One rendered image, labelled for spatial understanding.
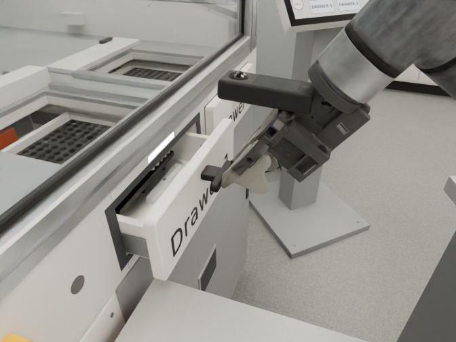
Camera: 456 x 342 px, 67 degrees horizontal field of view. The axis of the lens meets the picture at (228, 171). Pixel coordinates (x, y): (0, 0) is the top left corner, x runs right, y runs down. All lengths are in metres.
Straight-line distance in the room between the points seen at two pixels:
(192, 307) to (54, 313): 0.19
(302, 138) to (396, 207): 1.65
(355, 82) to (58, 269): 0.36
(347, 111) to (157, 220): 0.25
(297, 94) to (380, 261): 1.38
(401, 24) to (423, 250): 1.56
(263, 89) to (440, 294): 0.78
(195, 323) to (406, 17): 0.44
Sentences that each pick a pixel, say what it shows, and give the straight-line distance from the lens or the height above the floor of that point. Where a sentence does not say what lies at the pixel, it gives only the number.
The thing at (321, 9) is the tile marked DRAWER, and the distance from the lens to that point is 1.27.
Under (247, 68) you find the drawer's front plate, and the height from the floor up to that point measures 0.93.
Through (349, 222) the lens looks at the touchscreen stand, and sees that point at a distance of 1.80.
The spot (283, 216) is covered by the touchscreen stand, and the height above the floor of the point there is 0.04.
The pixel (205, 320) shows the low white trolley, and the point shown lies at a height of 0.76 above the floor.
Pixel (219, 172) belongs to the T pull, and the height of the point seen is 0.91.
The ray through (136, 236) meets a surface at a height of 0.87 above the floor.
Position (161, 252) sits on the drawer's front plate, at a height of 0.88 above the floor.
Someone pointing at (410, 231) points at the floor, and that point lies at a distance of 1.92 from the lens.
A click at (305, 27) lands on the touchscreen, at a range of 1.22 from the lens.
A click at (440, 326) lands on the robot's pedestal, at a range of 1.07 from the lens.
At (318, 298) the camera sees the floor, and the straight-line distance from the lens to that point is 1.51.
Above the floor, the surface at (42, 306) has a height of 0.90.
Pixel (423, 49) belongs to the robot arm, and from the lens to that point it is 0.38.
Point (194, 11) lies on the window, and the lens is 0.64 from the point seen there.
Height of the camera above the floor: 1.21
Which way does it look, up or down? 35 degrees down
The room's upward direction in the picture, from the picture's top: straight up
